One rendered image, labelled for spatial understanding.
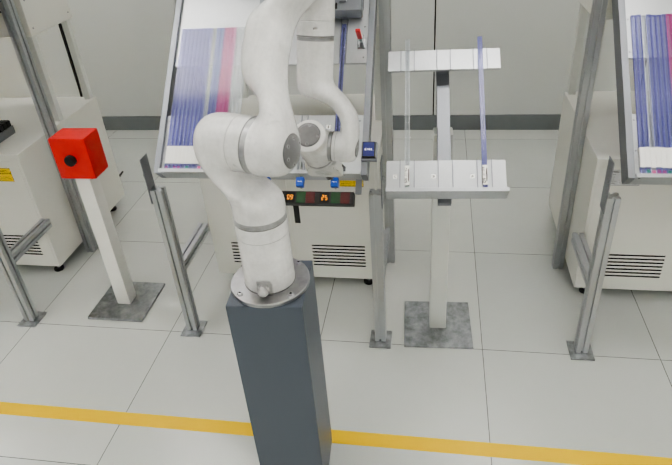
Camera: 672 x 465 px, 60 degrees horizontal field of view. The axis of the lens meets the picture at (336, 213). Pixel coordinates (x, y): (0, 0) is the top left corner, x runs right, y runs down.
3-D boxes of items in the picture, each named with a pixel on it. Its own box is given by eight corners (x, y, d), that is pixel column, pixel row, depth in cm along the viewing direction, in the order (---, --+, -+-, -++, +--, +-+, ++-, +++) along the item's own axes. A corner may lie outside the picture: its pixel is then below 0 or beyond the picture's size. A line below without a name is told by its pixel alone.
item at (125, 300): (142, 322, 238) (86, 147, 197) (87, 319, 242) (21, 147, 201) (165, 285, 258) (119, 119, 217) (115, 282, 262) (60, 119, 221)
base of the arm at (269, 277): (304, 308, 132) (295, 241, 122) (222, 307, 134) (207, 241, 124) (314, 258, 148) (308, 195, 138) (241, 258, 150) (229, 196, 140)
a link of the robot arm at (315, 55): (366, 36, 141) (360, 158, 152) (301, 33, 144) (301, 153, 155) (360, 38, 133) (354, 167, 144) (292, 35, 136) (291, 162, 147)
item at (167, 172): (362, 180, 186) (360, 174, 179) (167, 178, 197) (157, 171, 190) (362, 177, 186) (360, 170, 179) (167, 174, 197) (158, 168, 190)
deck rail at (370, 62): (368, 180, 186) (366, 175, 180) (362, 180, 186) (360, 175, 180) (378, -19, 202) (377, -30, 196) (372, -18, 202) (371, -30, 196)
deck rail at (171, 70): (167, 178, 197) (158, 172, 191) (161, 178, 197) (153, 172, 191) (191, -11, 213) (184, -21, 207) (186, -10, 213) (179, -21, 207)
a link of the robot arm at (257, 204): (269, 236, 124) (253, 132, 112) (199, 220, 132) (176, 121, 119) (296, 208, 133) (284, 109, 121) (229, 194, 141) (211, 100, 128)
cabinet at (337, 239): (381, 291, 244) (377, 157, 211) (221, 284, 255) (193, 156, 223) (392, 209, 298) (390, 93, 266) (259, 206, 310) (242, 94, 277)
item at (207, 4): (368, 69, 194) (366, 62, 189) (180, 73, 205) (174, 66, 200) (372, -19, 202) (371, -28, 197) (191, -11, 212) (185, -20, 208)
